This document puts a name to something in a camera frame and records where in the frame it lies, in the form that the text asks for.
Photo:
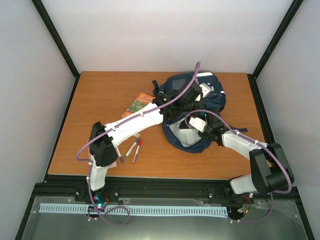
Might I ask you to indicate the pink illustrated book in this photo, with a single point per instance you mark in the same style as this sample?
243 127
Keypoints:
103 151

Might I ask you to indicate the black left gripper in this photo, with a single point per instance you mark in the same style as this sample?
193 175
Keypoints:
201 106

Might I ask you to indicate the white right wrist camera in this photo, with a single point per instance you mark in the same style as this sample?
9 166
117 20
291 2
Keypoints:
198 124

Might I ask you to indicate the red cap white marker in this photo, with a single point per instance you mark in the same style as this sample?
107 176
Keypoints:
137 151

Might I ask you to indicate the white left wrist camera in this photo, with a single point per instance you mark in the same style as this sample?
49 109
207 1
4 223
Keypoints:
205 90

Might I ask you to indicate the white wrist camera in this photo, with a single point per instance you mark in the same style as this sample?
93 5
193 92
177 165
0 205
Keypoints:
198 124
205 90

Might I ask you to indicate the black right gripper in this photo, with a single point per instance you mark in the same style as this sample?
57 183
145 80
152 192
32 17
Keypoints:
205 137

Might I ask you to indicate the orange Treehouse book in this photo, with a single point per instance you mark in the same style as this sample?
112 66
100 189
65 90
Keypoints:
139 103

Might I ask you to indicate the purple cap white marker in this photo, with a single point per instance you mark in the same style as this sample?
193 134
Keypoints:
119 155

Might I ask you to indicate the black aluminium frame rail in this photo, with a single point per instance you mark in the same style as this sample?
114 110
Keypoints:
116 189

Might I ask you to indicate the teal cap white marker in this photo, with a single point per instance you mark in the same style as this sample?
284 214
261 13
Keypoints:
132 147

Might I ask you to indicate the light blue cable duct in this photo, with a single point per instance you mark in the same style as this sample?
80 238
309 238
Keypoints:
136 210

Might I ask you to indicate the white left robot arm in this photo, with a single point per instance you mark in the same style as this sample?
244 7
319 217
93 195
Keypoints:
125 130

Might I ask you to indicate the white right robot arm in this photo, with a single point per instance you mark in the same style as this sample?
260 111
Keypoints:
270 171

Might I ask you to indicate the navy blue backpack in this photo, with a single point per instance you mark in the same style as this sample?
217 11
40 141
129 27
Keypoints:
176 131

